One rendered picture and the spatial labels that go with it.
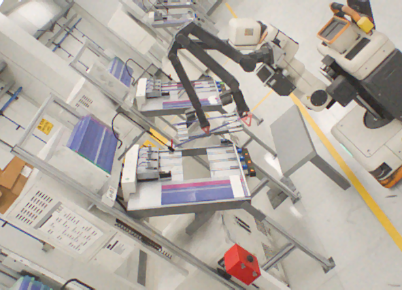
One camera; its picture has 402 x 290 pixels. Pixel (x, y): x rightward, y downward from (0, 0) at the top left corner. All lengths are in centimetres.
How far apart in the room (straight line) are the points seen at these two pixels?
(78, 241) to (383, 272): 172
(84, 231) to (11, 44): 362
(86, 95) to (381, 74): 232
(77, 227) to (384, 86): 188
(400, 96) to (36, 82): 444
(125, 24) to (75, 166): 490
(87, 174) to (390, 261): 175
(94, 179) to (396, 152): 175
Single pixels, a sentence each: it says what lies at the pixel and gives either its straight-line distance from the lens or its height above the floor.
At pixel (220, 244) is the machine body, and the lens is 270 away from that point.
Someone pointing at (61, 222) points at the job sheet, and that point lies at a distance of 260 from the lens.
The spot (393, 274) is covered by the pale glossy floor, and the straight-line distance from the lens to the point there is 264.
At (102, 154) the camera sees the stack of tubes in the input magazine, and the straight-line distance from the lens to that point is 267.
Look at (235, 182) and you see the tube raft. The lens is 265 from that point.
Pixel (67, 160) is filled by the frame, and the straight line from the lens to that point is 250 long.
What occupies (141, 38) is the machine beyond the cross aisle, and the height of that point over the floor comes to 119.
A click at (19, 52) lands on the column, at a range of 584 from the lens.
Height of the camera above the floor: 199
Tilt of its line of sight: 21 degrees down
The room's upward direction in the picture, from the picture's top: 52 degrees counter-clockwise
